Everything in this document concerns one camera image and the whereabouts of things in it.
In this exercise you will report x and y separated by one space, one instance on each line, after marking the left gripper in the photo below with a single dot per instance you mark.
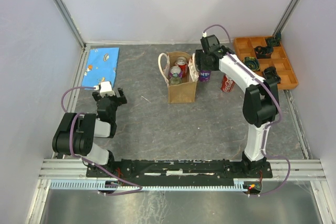
122 99

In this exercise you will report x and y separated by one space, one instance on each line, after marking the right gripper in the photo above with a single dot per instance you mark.
199 56

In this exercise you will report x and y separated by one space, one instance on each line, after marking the purple fanta can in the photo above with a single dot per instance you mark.
175 70
204 75

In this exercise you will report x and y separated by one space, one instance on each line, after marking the red coke can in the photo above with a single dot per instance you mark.
182 63
227 84

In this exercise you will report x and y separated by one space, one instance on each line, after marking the brown canvas tote bag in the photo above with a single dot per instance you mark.
184 92

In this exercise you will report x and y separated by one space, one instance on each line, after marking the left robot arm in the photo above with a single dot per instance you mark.
76 132

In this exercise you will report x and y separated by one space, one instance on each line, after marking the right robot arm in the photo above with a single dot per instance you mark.
261 101

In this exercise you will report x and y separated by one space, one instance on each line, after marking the blue patterned cloth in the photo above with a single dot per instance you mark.
101 66

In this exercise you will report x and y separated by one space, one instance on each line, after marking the clear green glass bottle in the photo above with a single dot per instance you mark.
175 80

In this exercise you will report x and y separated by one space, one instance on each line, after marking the orange compartment tray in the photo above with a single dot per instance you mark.
244 47

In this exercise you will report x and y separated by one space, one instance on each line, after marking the blue yellow rolled tie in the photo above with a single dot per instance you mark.
252 63

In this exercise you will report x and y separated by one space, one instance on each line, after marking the black rolled belt lower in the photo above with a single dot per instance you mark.
271 73

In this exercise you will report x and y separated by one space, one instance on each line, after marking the green rolled tie corner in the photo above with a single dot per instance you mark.
274 41

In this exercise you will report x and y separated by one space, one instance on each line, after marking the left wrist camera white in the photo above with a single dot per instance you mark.
105 89

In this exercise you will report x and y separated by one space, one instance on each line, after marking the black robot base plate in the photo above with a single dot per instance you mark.
187 172

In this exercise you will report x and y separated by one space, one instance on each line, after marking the aluminium frame rail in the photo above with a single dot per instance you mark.
301 170

